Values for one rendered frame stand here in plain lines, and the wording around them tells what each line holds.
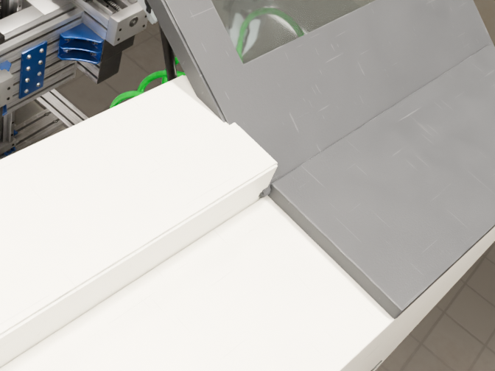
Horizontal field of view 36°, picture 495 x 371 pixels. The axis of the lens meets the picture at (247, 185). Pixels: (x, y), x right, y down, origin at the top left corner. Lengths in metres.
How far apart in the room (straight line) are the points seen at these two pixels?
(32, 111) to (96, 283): 2.02
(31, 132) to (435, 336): 1.72
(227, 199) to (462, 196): 0.44
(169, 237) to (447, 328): 2.23
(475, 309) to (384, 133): 1.99
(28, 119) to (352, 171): 1.83
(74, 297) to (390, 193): 0.56
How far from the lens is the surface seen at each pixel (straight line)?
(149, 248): 1.03
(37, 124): 2.91
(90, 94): 3.36
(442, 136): 1.43
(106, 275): 1.00
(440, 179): 1.35
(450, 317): 3.21
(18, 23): 2.19
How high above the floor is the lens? 2.38
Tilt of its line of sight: 48 degrees down
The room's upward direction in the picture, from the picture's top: 24 degrees clockwise
